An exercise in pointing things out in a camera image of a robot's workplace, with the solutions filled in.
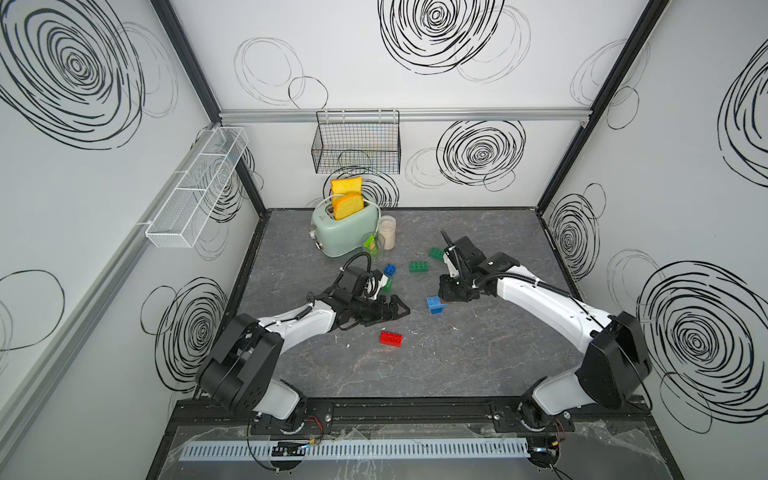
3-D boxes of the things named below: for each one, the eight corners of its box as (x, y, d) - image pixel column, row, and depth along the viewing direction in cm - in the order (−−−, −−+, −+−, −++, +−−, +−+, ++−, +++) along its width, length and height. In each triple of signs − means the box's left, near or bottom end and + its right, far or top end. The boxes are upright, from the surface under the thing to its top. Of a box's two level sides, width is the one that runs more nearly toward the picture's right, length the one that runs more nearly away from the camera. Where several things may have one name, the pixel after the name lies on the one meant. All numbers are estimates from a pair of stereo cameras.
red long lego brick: (379, 343, 88) (378, 340, 86) (381, 333, 90) (381, 330, 88) (401, 348, 87) (401, 345, 85) (403, 338, 89) (403, 334, 87)
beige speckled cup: (379, 250, 110) (378, 229, 101) (379, 237, 114) (378, 215, 105) (396, 250, 110) (396, 229, 101) (395, 237, 114) (396, 215, 105)
